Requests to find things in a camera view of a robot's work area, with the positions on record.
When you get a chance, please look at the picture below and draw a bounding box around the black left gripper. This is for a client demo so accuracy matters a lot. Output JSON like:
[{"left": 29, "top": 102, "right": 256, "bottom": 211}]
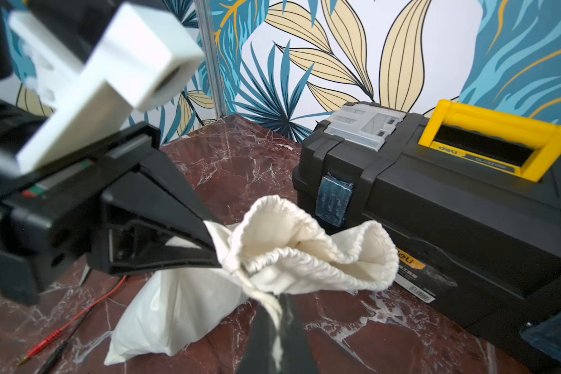
[{"left": 0, "top": 100, "right": 220, "bottom": 305}]

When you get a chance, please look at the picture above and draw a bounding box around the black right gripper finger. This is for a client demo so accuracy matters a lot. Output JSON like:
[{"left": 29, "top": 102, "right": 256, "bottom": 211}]
[{"left": 237, "top": 295, "right": 318, "bottom": 374}]

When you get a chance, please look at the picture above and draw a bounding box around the cream cloth drawstring bag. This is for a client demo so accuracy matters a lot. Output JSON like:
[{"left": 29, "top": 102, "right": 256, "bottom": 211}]
[{"left": 104, "top": 196, "right": 399, "bottom": 366}]

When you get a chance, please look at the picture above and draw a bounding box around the red test probe lead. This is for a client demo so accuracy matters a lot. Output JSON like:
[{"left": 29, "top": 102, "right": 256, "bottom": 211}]
[{"left": 17, "top": 276, "right": 127, "bottom": 366}]

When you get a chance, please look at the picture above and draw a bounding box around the black plastic toolbox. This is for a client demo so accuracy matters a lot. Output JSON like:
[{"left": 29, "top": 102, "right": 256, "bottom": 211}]
[{"left": 291, "top": 101, "right": 561, "bottom": 372}]

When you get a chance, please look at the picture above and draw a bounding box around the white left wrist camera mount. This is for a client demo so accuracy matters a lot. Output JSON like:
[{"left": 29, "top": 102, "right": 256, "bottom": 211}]
[{"left": 8, "top": 1, "right": 205, "bottom": 175}]

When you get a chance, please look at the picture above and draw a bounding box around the aluminium corner post left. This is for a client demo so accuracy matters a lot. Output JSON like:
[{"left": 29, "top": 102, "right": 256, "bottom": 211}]
[{"left": 194, "top": 0, "right": 228, "bottom": 118}]

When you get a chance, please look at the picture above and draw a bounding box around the yellow toolbox handle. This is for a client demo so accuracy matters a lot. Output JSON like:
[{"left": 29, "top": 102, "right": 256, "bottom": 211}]
[{"left": 419, "top": 100, "right": 561, "bottom": 182}]

